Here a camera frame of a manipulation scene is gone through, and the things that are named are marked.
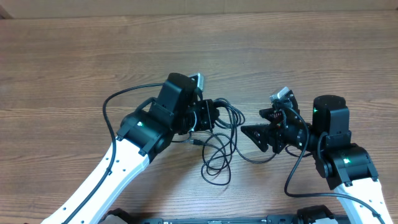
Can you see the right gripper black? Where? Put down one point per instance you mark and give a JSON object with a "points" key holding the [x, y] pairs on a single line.
{"points": [[274, 131]]}

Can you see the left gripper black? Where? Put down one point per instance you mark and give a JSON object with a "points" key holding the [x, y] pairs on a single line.
{"points": [[207, 119]]}

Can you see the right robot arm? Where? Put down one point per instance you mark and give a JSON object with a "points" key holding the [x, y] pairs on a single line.
{"points": [[347, 167]]}

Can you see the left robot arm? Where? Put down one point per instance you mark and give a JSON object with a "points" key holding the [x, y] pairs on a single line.
{"points": [[143, 134]]}

